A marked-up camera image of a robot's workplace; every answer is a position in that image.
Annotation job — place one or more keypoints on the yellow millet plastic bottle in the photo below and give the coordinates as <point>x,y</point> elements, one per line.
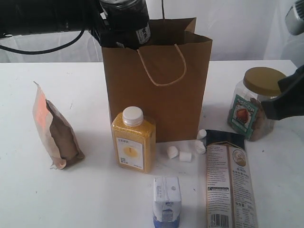
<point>134,137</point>

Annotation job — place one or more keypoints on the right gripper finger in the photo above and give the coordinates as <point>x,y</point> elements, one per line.
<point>291,100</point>

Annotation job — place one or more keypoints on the torn kraft paper pouch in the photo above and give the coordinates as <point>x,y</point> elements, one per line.
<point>55,132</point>

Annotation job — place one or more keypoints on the white marshmallow right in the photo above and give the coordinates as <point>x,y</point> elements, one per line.
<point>199,147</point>

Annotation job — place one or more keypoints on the white marshmallow middle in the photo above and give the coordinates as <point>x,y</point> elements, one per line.
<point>185,156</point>

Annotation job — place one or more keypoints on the clear nut jar gold lid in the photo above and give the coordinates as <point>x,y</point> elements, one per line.
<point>246,115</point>

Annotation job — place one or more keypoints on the dark jar with metal lid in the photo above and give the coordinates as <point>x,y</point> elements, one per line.
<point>128,22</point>

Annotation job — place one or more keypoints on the white marshmallow by bag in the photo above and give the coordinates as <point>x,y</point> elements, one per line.
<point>201,134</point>

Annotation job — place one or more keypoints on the brown paper shopping bag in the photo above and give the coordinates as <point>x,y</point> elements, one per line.
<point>166,77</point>

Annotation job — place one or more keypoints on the long noodle package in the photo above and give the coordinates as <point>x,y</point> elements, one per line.
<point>230,198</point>

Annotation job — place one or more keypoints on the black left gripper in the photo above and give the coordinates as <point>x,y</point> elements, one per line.
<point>94,23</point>

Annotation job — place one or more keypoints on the white blue milk carton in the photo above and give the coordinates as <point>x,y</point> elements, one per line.
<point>166,202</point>

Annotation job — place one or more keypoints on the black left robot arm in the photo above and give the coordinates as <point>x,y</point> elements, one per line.
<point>28,17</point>

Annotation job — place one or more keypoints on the white marshmallow left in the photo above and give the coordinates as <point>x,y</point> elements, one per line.
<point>172,152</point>

